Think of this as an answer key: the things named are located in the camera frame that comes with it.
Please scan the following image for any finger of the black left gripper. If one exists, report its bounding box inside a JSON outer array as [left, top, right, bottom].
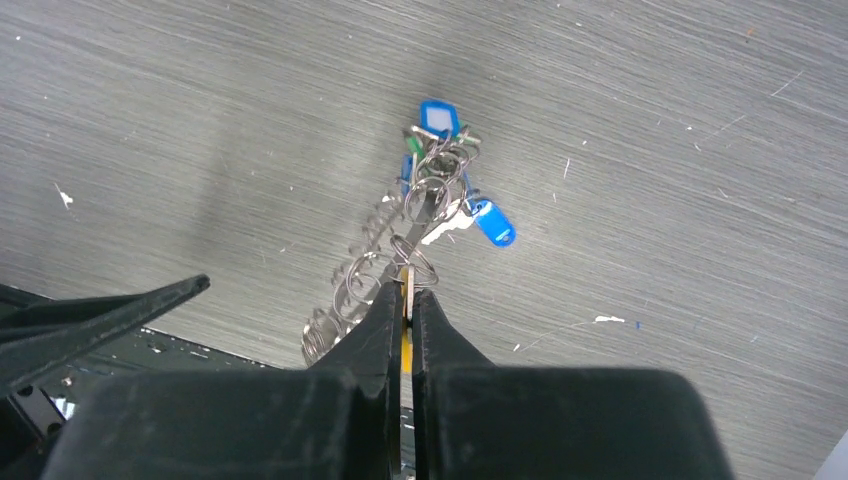
[[1, 274, 211, 397]]

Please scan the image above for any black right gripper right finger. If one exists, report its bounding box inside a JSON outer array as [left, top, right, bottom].
[[412, 290, 733, 479]]

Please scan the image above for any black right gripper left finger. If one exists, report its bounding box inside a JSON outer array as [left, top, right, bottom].
[[42, 282, 403, 479]]

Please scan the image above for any yellow key tag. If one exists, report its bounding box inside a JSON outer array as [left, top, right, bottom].
[[401, 265, 415, 374]]

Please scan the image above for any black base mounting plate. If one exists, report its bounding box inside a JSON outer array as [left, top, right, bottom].
[[1, 322, 264, 463]]

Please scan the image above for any silver metal key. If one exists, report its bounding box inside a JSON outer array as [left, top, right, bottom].
[[420, 210, 474, 245]]

